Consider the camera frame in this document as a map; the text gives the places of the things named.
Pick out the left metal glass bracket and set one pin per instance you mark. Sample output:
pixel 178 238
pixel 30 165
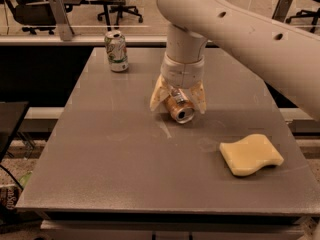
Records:
pixel 64 29

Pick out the black office chair left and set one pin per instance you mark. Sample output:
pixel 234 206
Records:
pixel 33 15

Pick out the metal glass bracket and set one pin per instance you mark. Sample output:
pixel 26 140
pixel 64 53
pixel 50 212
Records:
pixel 64 29
pixel 281 10

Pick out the right metal glass bracket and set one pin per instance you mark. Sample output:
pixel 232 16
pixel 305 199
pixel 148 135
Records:
pixel 281 10

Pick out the dark snack bag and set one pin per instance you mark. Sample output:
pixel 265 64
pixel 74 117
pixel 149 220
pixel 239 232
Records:
pixel 9 196

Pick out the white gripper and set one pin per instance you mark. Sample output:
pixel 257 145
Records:
pixel 181 73

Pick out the orange soda can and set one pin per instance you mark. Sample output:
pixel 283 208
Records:
pixel 179 106

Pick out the black office chair centre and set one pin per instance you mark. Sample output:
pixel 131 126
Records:
pixel 121 7

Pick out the black office chair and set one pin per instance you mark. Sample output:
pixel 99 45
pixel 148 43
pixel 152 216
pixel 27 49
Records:
pixel 314 15
pixel 33 15
pixel 121 7

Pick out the white green soda can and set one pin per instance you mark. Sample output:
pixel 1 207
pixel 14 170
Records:
pixel 115 44

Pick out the glass barrier panel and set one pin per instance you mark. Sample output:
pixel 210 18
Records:
pixel 83 18

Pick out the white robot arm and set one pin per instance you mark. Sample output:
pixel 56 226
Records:
pixel 285 57

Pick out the yellow wavy sponge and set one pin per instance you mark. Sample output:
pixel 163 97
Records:
pixel 250 154

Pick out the black office chair right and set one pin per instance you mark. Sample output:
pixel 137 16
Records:
pixel 314 15

